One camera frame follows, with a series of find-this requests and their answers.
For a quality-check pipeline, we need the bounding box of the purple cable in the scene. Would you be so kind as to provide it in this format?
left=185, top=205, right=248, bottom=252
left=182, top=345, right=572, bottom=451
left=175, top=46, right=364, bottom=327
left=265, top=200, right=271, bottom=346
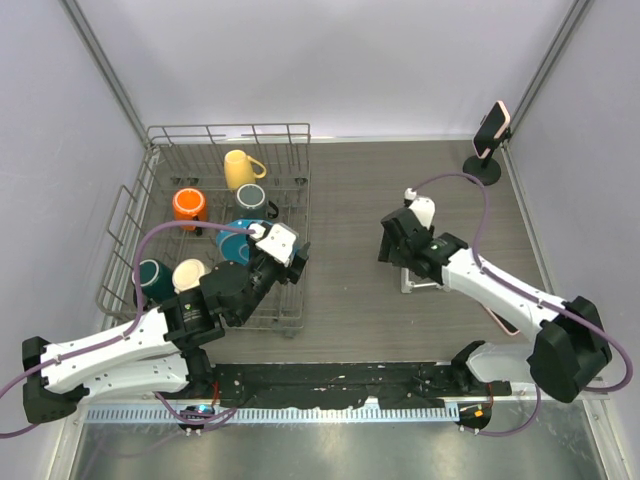
left=412, top=172, right=634, bottom=436
left=0, top=220, right=264, bottom=440

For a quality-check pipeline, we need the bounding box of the white phone stand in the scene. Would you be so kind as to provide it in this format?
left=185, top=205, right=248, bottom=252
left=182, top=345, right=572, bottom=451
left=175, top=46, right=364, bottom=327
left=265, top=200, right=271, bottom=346
left=400, top=268, right=442, bottom=294

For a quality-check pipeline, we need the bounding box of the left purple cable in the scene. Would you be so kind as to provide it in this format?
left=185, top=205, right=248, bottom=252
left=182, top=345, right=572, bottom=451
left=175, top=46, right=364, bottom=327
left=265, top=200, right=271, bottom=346
left=0, top=220, right=264, bottom=440

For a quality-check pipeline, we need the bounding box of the yellow mug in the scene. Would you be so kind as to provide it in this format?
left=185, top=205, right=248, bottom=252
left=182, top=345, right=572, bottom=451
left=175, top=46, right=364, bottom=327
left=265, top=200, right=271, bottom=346
left=224, top=150, right=267, bottom=191

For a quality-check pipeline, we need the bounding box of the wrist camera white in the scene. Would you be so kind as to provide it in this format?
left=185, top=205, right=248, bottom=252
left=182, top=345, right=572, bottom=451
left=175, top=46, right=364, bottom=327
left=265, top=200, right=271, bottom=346
left=249, top=222, right=299, bottom=267
left=403, top=188, right=435, bottom=232

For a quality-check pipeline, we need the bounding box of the slotted cable duct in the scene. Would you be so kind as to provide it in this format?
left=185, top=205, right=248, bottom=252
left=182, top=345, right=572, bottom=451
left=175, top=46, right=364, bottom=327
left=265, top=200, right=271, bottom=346
left=84, top=399, right=459, bottom=425

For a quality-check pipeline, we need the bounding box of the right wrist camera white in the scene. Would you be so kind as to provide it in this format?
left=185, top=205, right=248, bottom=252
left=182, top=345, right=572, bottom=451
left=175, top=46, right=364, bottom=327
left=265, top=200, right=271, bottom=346
left=403, top=188, right=435, bottom=232

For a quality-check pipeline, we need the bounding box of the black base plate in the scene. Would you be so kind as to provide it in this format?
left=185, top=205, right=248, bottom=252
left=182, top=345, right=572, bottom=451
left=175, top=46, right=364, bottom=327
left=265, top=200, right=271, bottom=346
left=214, top=362, right=512, bottom=410

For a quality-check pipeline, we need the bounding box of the blue plate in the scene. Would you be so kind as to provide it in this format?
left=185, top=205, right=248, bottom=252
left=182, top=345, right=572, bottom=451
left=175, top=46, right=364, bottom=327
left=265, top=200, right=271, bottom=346
left=215, top=219, right=272, bottom=265

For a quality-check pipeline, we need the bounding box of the pink phone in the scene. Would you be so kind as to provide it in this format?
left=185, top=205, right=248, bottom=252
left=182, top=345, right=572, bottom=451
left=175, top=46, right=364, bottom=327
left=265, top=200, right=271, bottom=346
left=482, top=306, right=520, bottom=336
left=472, top=100, right=511, bottom=159

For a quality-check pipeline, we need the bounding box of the dark teal mug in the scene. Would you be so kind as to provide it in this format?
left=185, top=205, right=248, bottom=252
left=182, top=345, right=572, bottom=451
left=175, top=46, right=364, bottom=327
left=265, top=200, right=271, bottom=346
left=139, top=258, right=175, bottom=308

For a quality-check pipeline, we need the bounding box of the orange mug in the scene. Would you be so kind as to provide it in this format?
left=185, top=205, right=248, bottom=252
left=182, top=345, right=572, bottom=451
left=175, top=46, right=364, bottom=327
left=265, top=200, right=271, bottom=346
left=172, top=187, right=208, bottom=222

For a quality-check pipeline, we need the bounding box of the black phone stand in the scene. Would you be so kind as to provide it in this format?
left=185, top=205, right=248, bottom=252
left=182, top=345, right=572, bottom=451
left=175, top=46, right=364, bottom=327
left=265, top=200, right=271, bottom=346
left=463, top=127, right=511, bottom=186

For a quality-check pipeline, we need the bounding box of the wire dish rack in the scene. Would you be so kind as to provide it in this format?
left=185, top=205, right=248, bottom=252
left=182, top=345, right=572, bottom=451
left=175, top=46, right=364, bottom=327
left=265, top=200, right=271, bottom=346
left=95, top=122, right=311, bottom=338

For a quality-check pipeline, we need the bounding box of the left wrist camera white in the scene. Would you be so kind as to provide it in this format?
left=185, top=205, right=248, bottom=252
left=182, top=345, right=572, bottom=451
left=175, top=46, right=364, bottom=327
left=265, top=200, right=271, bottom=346
left=249, top=222, right=299, bottom=267

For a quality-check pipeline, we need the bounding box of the grey mug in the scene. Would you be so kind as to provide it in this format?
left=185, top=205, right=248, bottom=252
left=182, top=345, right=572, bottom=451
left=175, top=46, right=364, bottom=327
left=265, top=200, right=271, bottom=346
left=234, top=184, right=280, bottom=220

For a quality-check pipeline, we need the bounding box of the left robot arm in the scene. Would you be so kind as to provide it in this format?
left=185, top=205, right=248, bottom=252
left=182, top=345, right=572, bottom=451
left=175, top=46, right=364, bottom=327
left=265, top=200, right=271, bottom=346
left=22, top=242, right=309, bottom=424

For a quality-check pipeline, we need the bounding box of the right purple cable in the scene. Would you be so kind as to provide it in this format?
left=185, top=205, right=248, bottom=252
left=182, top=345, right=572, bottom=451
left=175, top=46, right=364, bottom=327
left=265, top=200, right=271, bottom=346
left=412, top=172, right=634, bottom=436

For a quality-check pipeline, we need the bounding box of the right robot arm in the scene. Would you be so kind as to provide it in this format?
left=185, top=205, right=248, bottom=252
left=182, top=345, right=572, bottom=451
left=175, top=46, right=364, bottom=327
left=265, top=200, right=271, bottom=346
left=379, top=207, right=611, bottom=403

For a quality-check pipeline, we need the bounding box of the cream mug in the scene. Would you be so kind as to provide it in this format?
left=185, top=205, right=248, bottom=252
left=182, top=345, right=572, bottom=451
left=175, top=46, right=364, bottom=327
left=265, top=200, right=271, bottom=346
left=171, top=258, right=211, bottom=294

